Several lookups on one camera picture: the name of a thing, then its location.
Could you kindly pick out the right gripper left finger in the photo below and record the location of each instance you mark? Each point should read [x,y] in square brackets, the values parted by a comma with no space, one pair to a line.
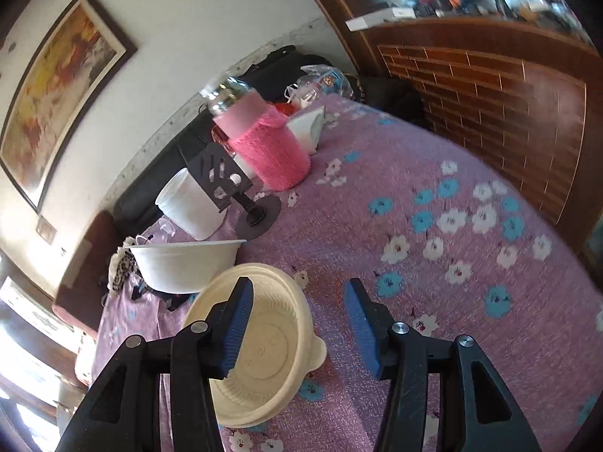
[121,410]

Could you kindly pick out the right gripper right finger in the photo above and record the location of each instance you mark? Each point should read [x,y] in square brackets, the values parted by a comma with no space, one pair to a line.
[477,411]

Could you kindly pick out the large cream plastic bowl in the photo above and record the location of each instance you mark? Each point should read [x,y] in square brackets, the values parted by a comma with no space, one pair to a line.
[278,350]

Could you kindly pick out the large white foam bowl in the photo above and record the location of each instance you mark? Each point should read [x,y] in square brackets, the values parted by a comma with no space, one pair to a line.
[184,268]

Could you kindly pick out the small black device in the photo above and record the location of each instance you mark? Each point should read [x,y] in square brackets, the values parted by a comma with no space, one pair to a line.
[171,301]

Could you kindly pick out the maroon armchair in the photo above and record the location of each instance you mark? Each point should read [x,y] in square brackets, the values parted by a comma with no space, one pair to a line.
[78,300]

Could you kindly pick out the leopard print cloth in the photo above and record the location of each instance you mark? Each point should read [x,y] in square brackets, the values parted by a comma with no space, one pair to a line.
[121,265]

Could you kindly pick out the white plastic jar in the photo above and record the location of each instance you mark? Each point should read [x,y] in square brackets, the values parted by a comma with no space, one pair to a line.
[187,205]

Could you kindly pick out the purple floral tablecloth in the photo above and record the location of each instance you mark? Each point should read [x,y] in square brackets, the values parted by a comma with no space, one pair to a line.
[450,248]

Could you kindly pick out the black phone stand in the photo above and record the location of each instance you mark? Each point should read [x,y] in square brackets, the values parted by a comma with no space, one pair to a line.
[223,180]

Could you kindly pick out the pink knit-sleeved bottle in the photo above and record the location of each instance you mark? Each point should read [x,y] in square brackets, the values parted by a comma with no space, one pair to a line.
[256,132]

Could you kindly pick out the wooden brick-pattern counter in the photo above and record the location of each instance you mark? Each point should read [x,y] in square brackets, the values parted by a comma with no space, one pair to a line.
[527,102]

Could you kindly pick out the white paper box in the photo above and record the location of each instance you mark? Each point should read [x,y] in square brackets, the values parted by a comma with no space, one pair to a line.
[307,129]

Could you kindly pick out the red plastic bag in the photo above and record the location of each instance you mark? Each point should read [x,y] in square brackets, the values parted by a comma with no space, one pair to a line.
[286,108]

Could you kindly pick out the clear plastic bag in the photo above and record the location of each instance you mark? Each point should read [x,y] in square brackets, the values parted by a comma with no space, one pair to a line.
[318,81]

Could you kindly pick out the black leather sofa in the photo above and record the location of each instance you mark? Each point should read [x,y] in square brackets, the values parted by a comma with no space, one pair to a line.
[135,210]

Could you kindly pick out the framed horse painting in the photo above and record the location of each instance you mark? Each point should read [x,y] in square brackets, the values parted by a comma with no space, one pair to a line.
[80,54]

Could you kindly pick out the white box on counter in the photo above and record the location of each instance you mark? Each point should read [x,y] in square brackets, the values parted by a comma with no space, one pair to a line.
[376,18]

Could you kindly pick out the small wall plaque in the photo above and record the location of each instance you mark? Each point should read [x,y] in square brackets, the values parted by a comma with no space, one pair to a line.
[45,230]

